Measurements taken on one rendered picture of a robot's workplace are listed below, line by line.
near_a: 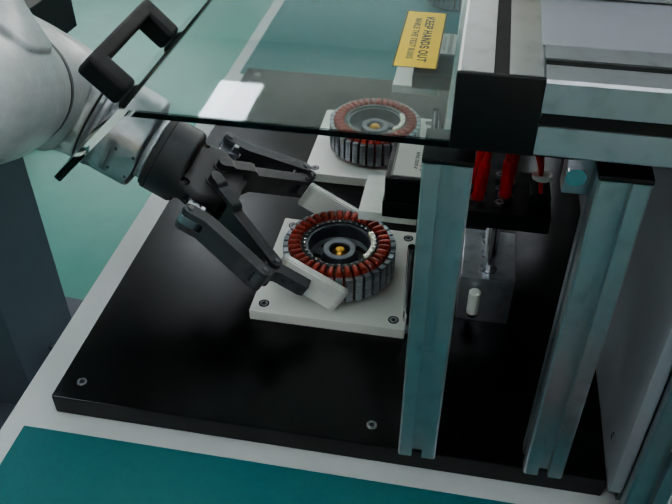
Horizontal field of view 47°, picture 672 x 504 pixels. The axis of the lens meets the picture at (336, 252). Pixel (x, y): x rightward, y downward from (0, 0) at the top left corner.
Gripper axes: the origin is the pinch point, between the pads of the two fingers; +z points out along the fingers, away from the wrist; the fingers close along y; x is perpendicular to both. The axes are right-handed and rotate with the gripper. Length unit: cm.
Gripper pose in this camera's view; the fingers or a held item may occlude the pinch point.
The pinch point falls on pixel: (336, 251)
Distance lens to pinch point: 77.6
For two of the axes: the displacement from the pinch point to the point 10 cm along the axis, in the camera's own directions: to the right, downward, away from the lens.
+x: 4.9, -6.1, -6.2
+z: 8.5, 4.8, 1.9
